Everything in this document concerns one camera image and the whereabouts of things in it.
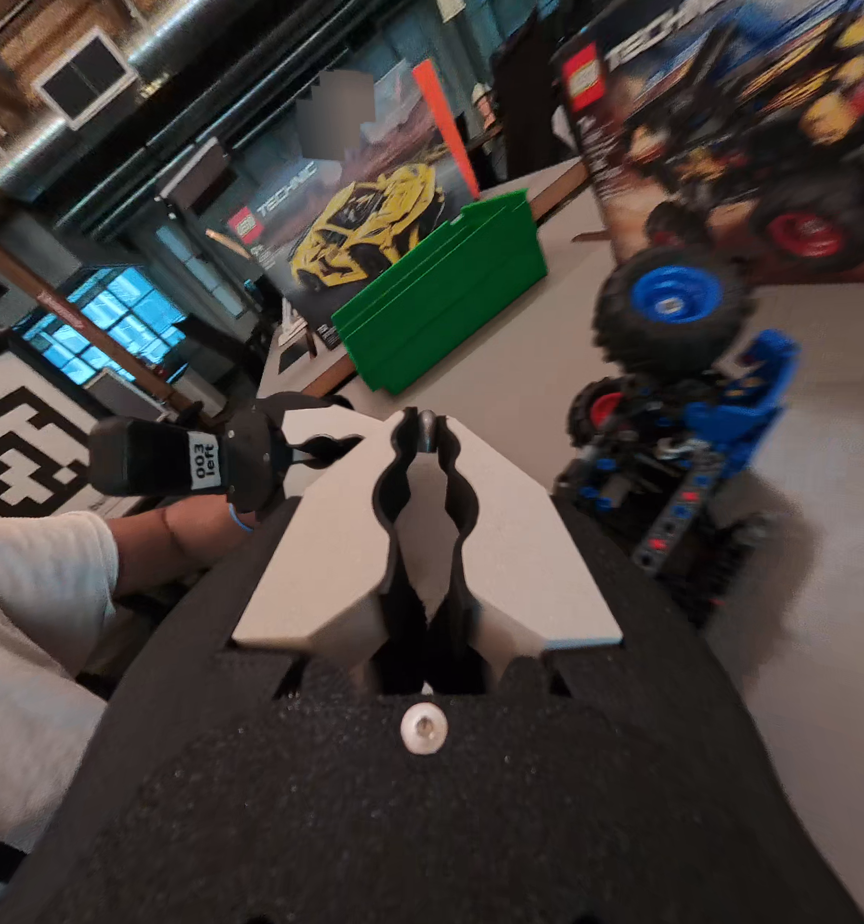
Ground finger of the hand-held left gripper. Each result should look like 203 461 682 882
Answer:
280 406 389 463
284 449 349 501

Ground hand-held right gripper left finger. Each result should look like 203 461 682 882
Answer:
232 408 427 688

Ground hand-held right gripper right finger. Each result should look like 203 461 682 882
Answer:
430 413 625 687

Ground toy brick truck model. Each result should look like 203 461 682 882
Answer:
553 244 801 625

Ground person's left forearm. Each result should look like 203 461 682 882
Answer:
110 498 259 602

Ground yellow car set box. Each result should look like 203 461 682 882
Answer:
226 65 479 347

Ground monster truck set box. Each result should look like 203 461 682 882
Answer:
551 0 864 284

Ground small grey monitor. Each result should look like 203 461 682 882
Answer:
85 368 169 423

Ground black white marker board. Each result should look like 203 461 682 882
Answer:
0 352 155 518

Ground blue lit window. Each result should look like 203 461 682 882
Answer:
13 266 187 387

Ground green plastic bin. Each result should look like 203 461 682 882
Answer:
331 189 548 396

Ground brown wooden beam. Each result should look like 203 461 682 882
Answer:
0 227 198 416

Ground black chair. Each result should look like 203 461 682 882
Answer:
491 14 573 185

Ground white framed vent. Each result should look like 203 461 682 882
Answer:
33 27 138 131

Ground silver air duct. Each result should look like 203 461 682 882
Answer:
0 0 404 206

